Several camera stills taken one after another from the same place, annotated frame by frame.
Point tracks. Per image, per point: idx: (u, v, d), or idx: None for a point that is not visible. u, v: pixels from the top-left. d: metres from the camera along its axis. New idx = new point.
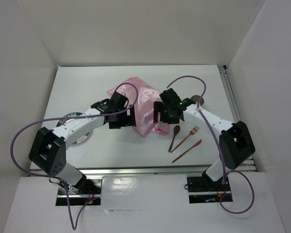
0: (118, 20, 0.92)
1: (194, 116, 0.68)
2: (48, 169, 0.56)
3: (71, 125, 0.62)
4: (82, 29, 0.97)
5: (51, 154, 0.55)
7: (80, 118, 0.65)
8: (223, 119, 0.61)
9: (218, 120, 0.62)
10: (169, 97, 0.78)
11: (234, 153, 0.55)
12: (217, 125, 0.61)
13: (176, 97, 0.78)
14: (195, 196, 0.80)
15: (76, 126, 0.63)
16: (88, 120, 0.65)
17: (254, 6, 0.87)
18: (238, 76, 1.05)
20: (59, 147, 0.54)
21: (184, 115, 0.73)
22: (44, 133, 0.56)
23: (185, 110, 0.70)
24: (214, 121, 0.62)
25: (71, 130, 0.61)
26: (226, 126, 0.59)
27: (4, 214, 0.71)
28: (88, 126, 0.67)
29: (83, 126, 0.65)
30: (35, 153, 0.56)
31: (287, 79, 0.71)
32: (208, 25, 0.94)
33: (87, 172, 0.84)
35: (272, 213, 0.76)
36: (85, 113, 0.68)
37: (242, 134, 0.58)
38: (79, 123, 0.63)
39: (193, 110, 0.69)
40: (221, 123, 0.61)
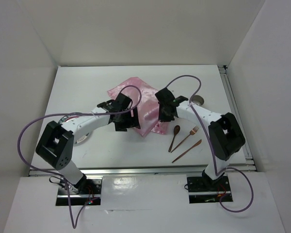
0: (116, 13, 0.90)
1: (186, 111, 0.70)
2: (55, 161, 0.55)
3: (79, 121, 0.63)
4: (79, 24, 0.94)
5: (59, 146, 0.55)
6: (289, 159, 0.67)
7: (88, 114, 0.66)
8: (213, 112, 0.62)
9: (208, 113, 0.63)
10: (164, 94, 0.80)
11: (224, 143, 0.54)
12: (207, 117, 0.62)
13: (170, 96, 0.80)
14: (196, 196, 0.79)
15: (85, 123, 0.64)
16: (96, 117, 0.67)
17: (253, 5, 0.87)
18: (238, 76, 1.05)
20: (68, 140, 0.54)
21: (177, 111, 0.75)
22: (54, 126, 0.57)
23: (177, 106, 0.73)
24: (204, 113, 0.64)
25: (78, 125, 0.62)
26: (215, 118, 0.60)
27: (4, 215, 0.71)
28: (95, 124, 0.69)
29: (90, 124, 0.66)
30: (43, 145, 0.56)
31: (287, 76, 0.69)
32: (208, 24, 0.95)
33: (87, 172, 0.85)
35: (273, 213, 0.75)
36: (93, 111, 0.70)
37: (232, 125, 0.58)
38: (86, 119, 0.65)
39: (185, 106, 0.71)
40: (211, 115, 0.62)
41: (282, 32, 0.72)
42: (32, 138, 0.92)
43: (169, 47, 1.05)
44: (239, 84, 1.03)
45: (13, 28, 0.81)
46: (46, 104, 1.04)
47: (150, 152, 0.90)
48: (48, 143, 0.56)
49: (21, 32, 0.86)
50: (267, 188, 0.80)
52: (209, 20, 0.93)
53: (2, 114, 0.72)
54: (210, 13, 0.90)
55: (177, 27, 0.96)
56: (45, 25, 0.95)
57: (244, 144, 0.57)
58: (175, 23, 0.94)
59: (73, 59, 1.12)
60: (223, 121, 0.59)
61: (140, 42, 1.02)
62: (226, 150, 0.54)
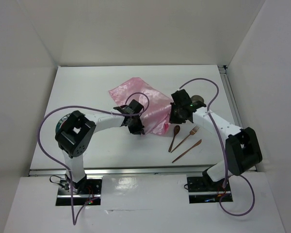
0: (116, 12, 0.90)
1: (203, 119, 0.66)
2: (73, 148, 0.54)
3: (99, 116, 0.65)
4: (79, 24, 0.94)
5: (81, 133, 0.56)
6: (289, 159, 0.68)
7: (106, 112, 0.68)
8: (233, 124, 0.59)
9: (226, 124, 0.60)
10: (181, 97, 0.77)
11: (240, 159, 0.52)
12: (225, 130, 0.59)
13: (188, 99, 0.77)
14: (195, 196, 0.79)
15: (104, 118, 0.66)
16: (113, 116, 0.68)
17: (253, 5, 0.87)
18: (237, 76, 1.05)
20: (90, 128, 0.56)
21: (193, 117, 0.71)
22: (77, 115, 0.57)
23: (194, 112, 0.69)
24: (222, 124, 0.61)
25: (99, 119, 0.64)
26: (234, 131, 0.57)
27: (4, 215, 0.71)
28: (111, 123, 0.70)
29: (107, 121, 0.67)
30: (63, 132, 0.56)
31: (287, 76, 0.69)
32: (208, 24, 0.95)
33: (88, 172, 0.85)
35: (273, 213, 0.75)
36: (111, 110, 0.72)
37: (250, 141, 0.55)
38: (105, 115, 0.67)
39: (202, 113, 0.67)
40: (230, 127, 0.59)
41: (281, 32, 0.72)
42: (32, 138, 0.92)
43: (169, 47, 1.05)
44: (239, 83, 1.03)
45: (13, 28, 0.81)
46: (45, 104, 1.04)
47: (150, 152, 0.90)
48: (68, 131, 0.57)
49: (21, 32, 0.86)
50: (267, 189, 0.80)
52: (209, 20, 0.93)
53: (2, 113, 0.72)
54: (210, 13, 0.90)
55: (177, 27, 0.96)
56: (45, 25, 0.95)
57: (260, 162, 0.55)
58: (175, 23, 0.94)
59: (73, 59, 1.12)
60: (242, 135, 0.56)
61: (140, 42, 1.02)
62: (241, 167, 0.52)
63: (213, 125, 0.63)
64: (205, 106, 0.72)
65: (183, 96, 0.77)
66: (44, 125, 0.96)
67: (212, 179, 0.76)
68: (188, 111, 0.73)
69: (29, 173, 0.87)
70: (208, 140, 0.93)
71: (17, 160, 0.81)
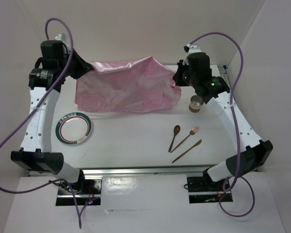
0: (116, 12, 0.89)
1: (223, 111, 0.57)
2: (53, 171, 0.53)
3: (33, 130, 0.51)
4: (79, 25, 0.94)
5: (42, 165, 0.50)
6: (289, 159, 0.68)
7: (32, 114, 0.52)
8: (253, 131, 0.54)
9: (247, 130, 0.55)
10: (201, 67, 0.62)
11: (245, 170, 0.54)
12: (244, 136, 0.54)
13: (208, 70, 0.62)
14: (195, 196, 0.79)
15: (39, 126, 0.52)
16: (43, 108, 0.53)
17: (253, 6, 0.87)
18: (237, 76, 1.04)
20: (45, 161, 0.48)
21: (210, 100, 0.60)
22: (20, 154, 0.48)
23: (215, 98, 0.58)
24: (242, 128, 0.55)
25: (38, 135, 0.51)
26: (252, 141, 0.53)
27: (4, 215, 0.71)
28: (51, 110, 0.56)
29: (45, 119, 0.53)
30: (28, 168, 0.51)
31: (286, 76, 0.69)
32: (208, 24, 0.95)
33: (86, 172, 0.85)
35: (273, 212, 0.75)
36: (32, 99, 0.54)
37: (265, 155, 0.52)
38: (37, 121, 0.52)
39: (224, 104, 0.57)
40: (250, 135, 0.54)
41: (281, 32, 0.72)
42: None
43: (169, 47, 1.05)
44: (240, 83, 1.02)
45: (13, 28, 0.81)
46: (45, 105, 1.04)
47: (150, 152, 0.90)
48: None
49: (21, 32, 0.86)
50: (267, 189, 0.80)
52: (209, 20, 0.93)
53: (2, 114, 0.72)
54: (210, 14, 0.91)
55: (178, 27, 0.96)
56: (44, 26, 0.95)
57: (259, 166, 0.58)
58: (175, 23, 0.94)
59: None
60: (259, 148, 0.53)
61: (140, 42, 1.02)
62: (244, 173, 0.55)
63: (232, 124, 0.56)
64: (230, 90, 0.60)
65: (202, 65, 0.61)
66: None
67: (212, 179, 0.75)
68: (205, 89, 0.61)
69: (29, 173, 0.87)
70: (208, 140, 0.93)
71: None
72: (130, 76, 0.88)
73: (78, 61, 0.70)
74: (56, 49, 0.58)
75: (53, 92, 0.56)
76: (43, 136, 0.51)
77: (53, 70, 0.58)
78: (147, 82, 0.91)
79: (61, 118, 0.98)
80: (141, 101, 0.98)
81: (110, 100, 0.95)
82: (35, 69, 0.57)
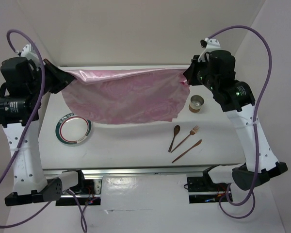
0: (115, 12, 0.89)
1: (243, 127, 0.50)
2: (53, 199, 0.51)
3: (22, 172, 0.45)
4: (78, 25, 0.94)
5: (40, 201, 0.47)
6: (289, 160, 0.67)
7: (14, 157, 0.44)
8: (271, 153, 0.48)
9: (265, 151, 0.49)
10: (225, 69, 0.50)
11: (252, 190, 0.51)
12: (262, 158, 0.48)
13: (232, 73, 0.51)
14: (195, 196, 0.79)
15: (27, 166, 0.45)
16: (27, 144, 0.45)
17: (253, 5, 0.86)
18: (237, 75, 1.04)
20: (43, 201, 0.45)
21: (229, 113, 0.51)
22: (17, 198, 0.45)
23: (238, 112, 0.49)
24: (262, 149, 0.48)
25: (28, 176, 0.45)
26: (269, 164, 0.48)
27: (4, 215, 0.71)
28: (36, 140, 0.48)
29: (31, 156, 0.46)
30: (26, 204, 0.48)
31: (287, 77, 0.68)
32: (208, 23, 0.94)
33: (85, 172, 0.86)
35: (273, 212, 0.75)
36: (9, 138, 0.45)
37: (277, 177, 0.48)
38: (24, 159, 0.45)
39: (245, 120, 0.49)
40: (267, 157, 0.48)
41: (282, 32, 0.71)
42: None
43: (169, 46, 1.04)
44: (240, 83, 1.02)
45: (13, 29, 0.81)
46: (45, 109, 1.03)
47: (150, 152, 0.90)
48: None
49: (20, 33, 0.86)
50: (267, 189, 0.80)
52: (209, 20, 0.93)
53: None
54: (210, 13, 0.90)
55: (177, 27, 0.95)
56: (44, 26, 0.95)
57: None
58: (175, 23, 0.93)
59: (73, 60, 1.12)
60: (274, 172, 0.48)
61: (139, 41, 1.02)
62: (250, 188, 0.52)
63: (251, 142, 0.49)
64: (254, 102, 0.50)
65: (227, 67, 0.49)
66: (44, 125, 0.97)
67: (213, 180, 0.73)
68: (227, 95, 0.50)
69: None
70: (208, 139, 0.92)
71: None
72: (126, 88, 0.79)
73: (52, 74, 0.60)
74: (23, 70, 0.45)
75: (31, 124, 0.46)
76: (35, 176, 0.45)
77: (25, 96, 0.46)
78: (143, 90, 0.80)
79: (61, 118, 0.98)
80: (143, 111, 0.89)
81: (105, 111, 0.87)
82: (1, 100, 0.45)
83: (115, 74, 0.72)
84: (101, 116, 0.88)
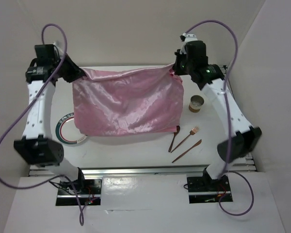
0: (116, 12, 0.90)
1: (216, 97, 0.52)
2: (56, 160, 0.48)
3: (34, 118, 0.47)
4: (79, 25, 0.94)
5: (44, 153, 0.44)
6: (289, 159, 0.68)
7: (32, 105, 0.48)
8: (244, 117, 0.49)
9: (238, 116, 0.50)
10: (197, 54, 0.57)
11: (234, 156, 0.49)
12: (234, 123, 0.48)
13: (204, 57, 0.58)
14: (196, 196, 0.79)
15: (39, 114, 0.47)
16: (43, 97, 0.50)
17: (253, 6, 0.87)
18: (237, 76, 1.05)
20: (49, 145, 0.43)
21: (204, 90, 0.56)
22: (23, 143, 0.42)
23: (209, 84, 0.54)
24: (233, 114, 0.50)
25: (40, 121, 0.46)
26: (242, 126, 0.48)
27: (4, 215, 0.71)
28: (49, 101, 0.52)
29: (45, 108, 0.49)
30: (30, 161, 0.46)
31: (286, 77, 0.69)
32: (208, 24, 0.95)
33: (85, 172, 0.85)
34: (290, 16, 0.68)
35: (273, 212, 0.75)
36: (30, 92, 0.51)
37: (254, 141, 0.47)
38: (38, 109, 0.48)
39: (217, 90, 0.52)
40: (240, 121, 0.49)
41: (281, 32, 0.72)
42: None
43: (169, 47, 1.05)
44: (239, 83, 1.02)
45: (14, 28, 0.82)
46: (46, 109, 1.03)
47: (150, 152, 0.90)
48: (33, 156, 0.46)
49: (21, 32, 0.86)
50: (267, 189, 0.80)
52: (208, 20, 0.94)
53: (2, 114, 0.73)
54: (210, 13, 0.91)
55: (177, 27, 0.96)
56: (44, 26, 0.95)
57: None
58: (175, 23, 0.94)
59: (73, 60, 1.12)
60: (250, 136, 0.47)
61: (140, 42, 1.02)
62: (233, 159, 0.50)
63: (224, 110, 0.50)
64: (225, 78, 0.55)
65: (197, 53, 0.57)
66: None
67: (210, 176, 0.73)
68: (200, 75, 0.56)
69: (29, 173, 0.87)
70: (208, 140, 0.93)
71: (17, 160, 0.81)
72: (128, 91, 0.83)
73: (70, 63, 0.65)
74: (50, 50, 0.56)
75: (50, 84, 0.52)
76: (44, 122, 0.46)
77: (48, 66, 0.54)
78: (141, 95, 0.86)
79: (61, 117, 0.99)
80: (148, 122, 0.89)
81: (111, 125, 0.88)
82: (30, 68, 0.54)
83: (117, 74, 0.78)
84: (106, 126, 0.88)
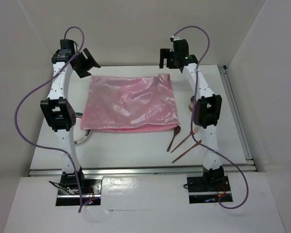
0: (116, 12, 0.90)
1: (190, 74, 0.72)
2: (71, 120, 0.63)
3: (56, 86, 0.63)
4: (79, 25, 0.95)
5: (62, 111, 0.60)
6: (289, 158, 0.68)
7: (56, 77, 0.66)
8: (209, 87, 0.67)
9: (204, 87, 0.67)
10: (180, 47, 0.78)
11: (203, 116, 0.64)
12: (201, 91, 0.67)
13: (186, 50, 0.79)
14: (195, 196, 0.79)
15: (61, 84, 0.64)
16: (63, 73, 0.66)
17: (252, 6, 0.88)
18: (237, 76, 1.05)
20: (66, 103, 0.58)
21: (183, 69, 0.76)
22: (47, 103, 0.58)
23: (185, 65, 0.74)
24: (201, 85, 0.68)
25: (60, 89, 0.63)
26: (206, 93, 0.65)
27: (4, 214, 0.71)
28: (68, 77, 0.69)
29: (65, 82, 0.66)
30: (52, 119, 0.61)
31: (286, 76, 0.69)
32: (208, 24, 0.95)
33: (85, 172, 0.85)
34: (289, 16, 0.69)
35: (273, 212, 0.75)
36: (55, 69, 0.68)
37: (216, 105, 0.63)
38: (60, 80, 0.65)
39: (191, 70, 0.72)
40: (206, 90, 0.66)
41: (280, 32, 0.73)
42: (32, 138, 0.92)
43: (169, 47, 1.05)
44: (239, 84, 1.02)
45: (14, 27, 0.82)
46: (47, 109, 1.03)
47: (150, 152, 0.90)
48: (54, 115, 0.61)
49: (21, 32, 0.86)
50: (267, 188, 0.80)
52: (208, 21, 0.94)
53: (3, 114, 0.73)
54: (210, 13, 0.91)
55: (178, 27, 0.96)
56: (45, 26, 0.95)
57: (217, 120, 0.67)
58: (175, 23, 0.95)
59: None
60: (212, 100, 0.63)
61: (140, 42, 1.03)
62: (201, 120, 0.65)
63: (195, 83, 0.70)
64: (198, 62, 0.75)
65: (181, 46, 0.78)
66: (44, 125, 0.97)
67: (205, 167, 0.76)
68: (181, 61, 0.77)
69: (29, 173, 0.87)
70: None
71: (17, 160, 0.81)
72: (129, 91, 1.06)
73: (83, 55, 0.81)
74: (71, 43, 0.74)
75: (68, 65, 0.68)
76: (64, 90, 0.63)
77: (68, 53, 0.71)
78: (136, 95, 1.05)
79: None
80: (144, 115, 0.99)
81: (116, 123, 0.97)
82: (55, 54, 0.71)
83: (122, 82, 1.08)
84: (106, 120, 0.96)
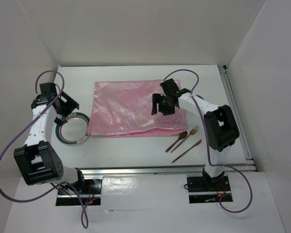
0: (116, 12, 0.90)
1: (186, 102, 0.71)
2: (56, 171, 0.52)
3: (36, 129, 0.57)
4: (79, 24, 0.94)
5: (44, 160, 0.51)
6: (289, 159, 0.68)
7: (37, 120, 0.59)
8: (211, 103, 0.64)
9: (206, 104, 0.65)
10: (169, 86, 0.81)
11: (217, 133, 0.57)
12: (204, 108, 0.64)
13: (176, 88, 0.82)
14: (195, 196, 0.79)
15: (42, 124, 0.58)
16: (44, 114, 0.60)
17: (253, 6, 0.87)
18: (237, 75, 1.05)
20: (47, 147, 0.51)
21: (179, 102, 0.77)
22: (23, 151, 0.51)
23: (180, 97, 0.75)
24: (202, 104, 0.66)
25: (41, 131, 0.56)
26: (211, 108, 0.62)
27: (4, 215, 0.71)
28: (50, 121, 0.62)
29: (47, 124, 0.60)
30: (31, 174, 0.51)
31: (286, 76, 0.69)
32: (208, 24, 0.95)
33: (84, 172, 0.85)
34: (290, 16, 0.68)
35: (273, 212, 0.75)
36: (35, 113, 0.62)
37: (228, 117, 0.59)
38: (40, 123, 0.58)
39: (186, 97, 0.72)
40: (209, 106, 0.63)
41: (281, 32, 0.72)
42: None
43: (169, 47, 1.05)
44: (239, 83, 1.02)
45: (13, 27, 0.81)
46: None
47: (150, 152, 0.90)
48: (33, 169, 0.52)
49: (20, 31, 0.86)
50: (267, 189, 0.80)
52: (208, 20, 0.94)
53: (1, 114, 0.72)
54: (211, 13, 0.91)
55: (177, 27, 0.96)
56: (45, 25, 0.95)
57: (237, 138, 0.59)
58: (175, 23, 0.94)
59: (73, 59, 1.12)
60: (220, 113, 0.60)
61: (140, 42, 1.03)
62: (219, 139, 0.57)
63: (195, 106, 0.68)
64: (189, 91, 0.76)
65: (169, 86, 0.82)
66: None
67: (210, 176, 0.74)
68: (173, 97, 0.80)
69: None
70: None
71: None
72: (135, 93, 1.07)
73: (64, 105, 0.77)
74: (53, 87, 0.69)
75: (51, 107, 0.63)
76: (44, 132, 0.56)
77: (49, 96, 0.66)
78: (143, 99, 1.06)
79: None
80: (152, 119, 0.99)
81: (128, 126, 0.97)
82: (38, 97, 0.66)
83: (124, 84, 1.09)
84: (116, 127, 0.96)
